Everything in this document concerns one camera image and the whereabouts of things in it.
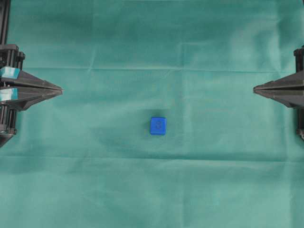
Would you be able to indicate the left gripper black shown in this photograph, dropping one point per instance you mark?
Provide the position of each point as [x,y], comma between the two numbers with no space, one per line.
[18,99]

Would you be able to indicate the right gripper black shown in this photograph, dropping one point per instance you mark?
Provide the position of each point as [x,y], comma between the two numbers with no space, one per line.
[289,98]

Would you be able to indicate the blue block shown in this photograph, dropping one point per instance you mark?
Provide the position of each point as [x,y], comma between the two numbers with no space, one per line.
[158,126]

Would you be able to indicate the green table cloth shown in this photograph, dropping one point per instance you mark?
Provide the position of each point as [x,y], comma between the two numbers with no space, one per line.
[86,159]

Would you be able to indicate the black aluminium frame rail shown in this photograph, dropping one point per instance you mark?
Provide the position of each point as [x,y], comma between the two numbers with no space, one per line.
[4,20]

